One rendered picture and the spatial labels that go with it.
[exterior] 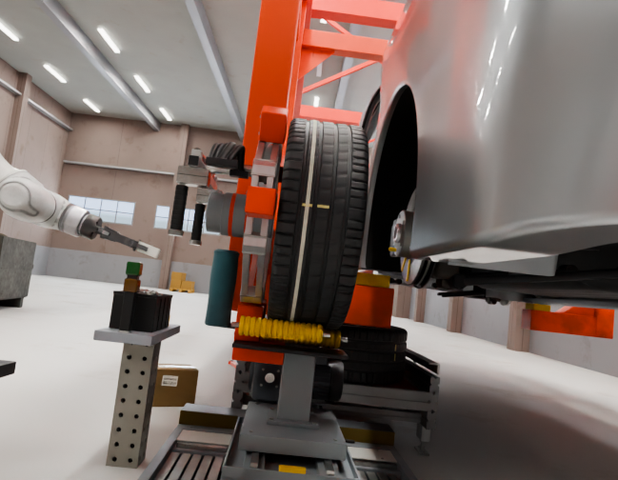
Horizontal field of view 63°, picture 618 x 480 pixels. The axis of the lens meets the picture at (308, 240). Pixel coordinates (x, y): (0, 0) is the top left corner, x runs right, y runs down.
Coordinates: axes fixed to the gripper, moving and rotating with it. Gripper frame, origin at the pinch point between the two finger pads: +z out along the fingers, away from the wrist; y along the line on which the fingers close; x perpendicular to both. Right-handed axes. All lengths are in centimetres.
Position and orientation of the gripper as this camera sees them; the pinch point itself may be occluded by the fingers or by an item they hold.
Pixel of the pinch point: (148, 250)
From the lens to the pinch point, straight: 164.0
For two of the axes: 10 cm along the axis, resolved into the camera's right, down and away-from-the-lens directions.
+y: -1.4, 0.8, 9.9
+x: -3.7, 9.2, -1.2
